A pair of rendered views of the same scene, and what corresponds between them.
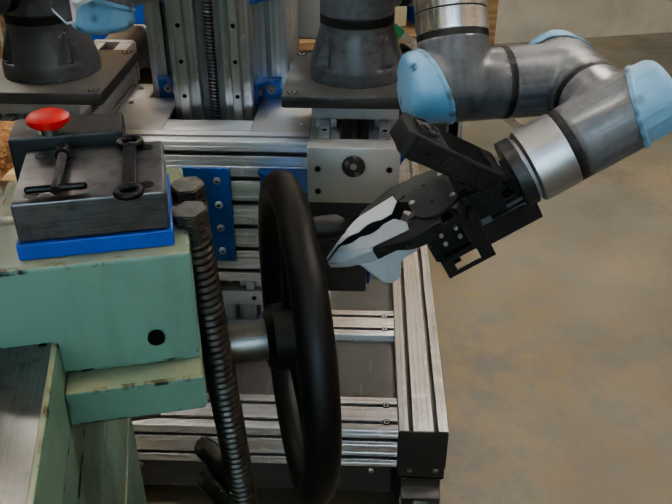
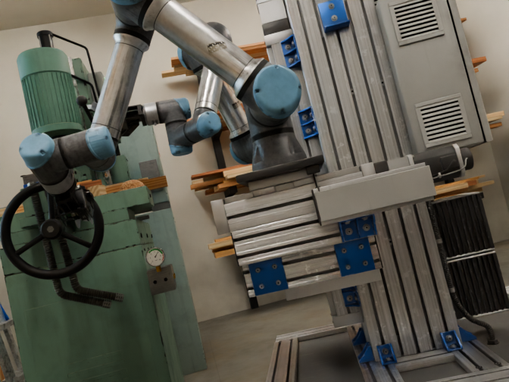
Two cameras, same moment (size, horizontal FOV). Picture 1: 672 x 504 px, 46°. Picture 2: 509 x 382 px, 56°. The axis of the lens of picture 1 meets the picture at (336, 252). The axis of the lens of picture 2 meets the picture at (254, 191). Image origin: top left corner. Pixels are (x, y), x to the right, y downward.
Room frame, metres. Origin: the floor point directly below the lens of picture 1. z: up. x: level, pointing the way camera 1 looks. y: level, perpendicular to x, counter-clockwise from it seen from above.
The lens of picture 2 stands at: (1.23, -1.33, 0.70)
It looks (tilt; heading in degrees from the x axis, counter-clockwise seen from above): 4 degrees up; 93
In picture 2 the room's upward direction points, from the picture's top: 13 degrees counter-clockwise
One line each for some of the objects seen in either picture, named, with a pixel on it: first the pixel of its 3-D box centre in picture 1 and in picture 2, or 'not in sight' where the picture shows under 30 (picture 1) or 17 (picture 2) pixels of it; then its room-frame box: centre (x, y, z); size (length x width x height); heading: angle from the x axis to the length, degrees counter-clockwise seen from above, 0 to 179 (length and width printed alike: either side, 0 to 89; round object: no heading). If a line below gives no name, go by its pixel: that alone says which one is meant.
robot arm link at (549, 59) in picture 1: (554, 79); (89, 148); (0.81, -0.23, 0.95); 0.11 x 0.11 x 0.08; 11
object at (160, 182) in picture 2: not in sight; (94, 196); (0.56, 0.39, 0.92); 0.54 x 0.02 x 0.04; 12
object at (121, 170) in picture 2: not in sight; (117, 172); (0.60, 0.58, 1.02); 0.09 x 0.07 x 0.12; 12
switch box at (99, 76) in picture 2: not in sight; (100, 93); (0.56, 0.71, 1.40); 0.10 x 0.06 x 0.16; 102
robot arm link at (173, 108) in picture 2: not in sight; (173, 111); (0.94, 0.28, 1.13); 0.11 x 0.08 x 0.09; 12
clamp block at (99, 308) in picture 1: (100, 265); (51, 199); (0.50, 0.18, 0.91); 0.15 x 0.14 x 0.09; 12
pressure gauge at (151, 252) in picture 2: not in sight; (156, 259); (0.78, 0.22, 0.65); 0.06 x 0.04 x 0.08; 12
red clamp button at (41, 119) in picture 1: (48, 118); not in sight; (0.53, 0.21, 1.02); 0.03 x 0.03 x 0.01
